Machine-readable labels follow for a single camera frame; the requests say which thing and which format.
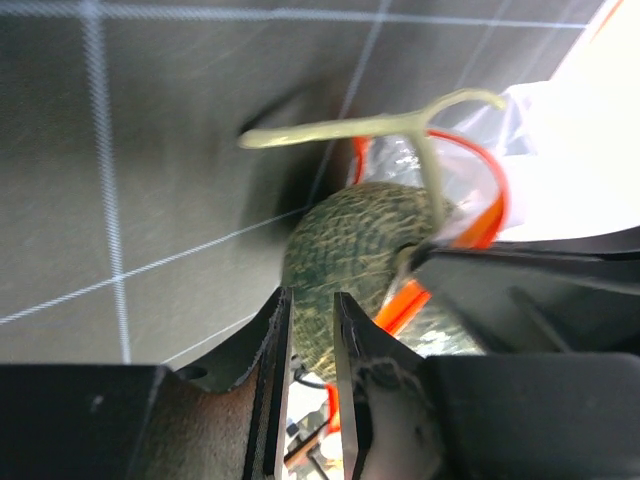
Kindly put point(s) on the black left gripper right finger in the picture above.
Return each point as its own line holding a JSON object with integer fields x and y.
{"x": 514, "y": 416}

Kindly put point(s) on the black grid cutting mat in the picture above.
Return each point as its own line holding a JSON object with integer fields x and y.
{"x": 133, "y": 228}

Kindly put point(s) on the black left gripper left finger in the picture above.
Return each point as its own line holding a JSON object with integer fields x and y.
{"x": 220, "y": 417}

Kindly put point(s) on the clear zip bag orange zipper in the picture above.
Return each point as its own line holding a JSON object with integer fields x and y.
{"x": 559, "y": 162}

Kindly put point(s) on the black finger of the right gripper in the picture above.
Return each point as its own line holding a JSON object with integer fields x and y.
{"x": 579, "y": 295}

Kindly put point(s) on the netted green melon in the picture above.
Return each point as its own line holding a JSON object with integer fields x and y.
{"x": 361, "y": 239}

